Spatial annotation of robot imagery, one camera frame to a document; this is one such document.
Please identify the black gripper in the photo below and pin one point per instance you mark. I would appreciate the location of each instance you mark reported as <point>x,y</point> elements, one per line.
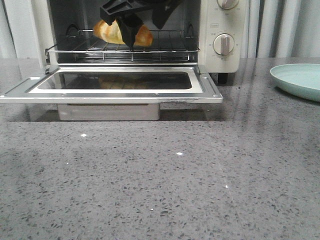
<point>123,11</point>

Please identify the golden croissant bread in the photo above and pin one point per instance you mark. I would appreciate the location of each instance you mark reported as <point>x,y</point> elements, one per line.
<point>112,34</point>

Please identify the cream toaster oven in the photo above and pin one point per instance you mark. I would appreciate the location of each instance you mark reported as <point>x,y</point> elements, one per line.
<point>36,25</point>

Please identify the oven glass door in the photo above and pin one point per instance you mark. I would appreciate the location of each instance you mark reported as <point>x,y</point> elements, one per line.
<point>132,84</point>

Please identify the lower oven timer knob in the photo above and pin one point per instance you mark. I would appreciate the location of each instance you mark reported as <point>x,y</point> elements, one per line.
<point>223,44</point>

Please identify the upper oven temperature knob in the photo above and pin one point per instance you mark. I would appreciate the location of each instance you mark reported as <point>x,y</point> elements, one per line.
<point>227,4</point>

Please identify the grey curtain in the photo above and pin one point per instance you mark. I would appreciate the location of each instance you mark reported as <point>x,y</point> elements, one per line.
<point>281,29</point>

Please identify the light green plate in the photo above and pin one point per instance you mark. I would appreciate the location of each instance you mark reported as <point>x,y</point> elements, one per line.
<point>299,79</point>

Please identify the metal wire oven rack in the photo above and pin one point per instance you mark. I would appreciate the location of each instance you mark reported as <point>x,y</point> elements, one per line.
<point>168,46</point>

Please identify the metal oven door handle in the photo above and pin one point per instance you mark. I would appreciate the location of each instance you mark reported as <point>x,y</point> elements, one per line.
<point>109,112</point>

